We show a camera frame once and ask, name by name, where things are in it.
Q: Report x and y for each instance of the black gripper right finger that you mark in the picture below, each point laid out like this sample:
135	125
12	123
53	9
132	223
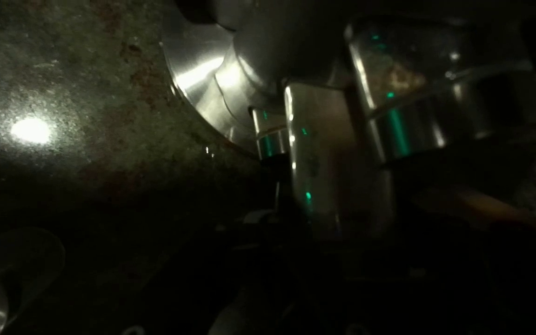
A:
480	279

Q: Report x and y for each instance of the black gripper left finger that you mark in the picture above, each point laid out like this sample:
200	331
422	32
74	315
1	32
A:
251	272

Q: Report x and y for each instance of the glass seasoning jar chrome lid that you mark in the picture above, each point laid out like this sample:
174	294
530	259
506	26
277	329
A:
336	160

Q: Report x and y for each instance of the large chrome-lidded seasoning jar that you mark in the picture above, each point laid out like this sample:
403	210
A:
418	93

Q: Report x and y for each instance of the chrome revolving seasoning rack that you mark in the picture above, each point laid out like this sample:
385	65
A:
219	74

